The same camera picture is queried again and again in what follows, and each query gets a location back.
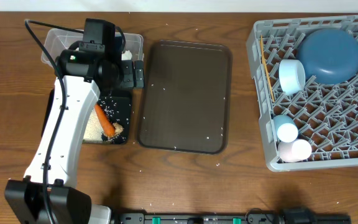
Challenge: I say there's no orange carrot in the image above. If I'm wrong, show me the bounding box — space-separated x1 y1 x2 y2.
94 104 116 138

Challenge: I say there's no small light blue bowl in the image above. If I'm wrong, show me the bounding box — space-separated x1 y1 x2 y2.
278 59 306 95

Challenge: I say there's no grey dishwasher rack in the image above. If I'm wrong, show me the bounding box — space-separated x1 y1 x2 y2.
246 15 358 172

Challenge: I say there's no clear plastic container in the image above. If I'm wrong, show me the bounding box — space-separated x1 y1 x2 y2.
44 29 144 61

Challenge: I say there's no light blue plastic cup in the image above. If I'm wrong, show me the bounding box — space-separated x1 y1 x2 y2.
273 114 298 142

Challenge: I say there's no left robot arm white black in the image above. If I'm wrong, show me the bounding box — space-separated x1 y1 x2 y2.
4 18 144 223

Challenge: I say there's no pink plastic cup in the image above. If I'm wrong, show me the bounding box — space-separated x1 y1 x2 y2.
278 139 312 162

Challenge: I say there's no wooden chopstick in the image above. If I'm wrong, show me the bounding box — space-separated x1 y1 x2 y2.
259 34 275 103

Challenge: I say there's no black waste tray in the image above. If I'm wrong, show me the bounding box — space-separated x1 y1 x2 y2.
42 88 133 145

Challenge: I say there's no brown serving tray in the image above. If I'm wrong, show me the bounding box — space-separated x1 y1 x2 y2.
137 40 232 154

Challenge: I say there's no pile of white rice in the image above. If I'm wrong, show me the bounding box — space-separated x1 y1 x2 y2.
83 110 109 144

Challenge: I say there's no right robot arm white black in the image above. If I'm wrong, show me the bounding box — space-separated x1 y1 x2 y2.
282 208 316 224

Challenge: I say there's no brown food scrap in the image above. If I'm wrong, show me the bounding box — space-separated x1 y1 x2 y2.
112 123 124 136

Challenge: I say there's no large dark blue plate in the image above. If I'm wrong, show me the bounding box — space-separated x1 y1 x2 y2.
296 29 358 85

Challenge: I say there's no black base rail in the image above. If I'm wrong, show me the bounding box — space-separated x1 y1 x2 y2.
111 210 352 224

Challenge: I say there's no crumpled white paper napkin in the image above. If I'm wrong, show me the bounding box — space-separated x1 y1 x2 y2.
121 50 132 60

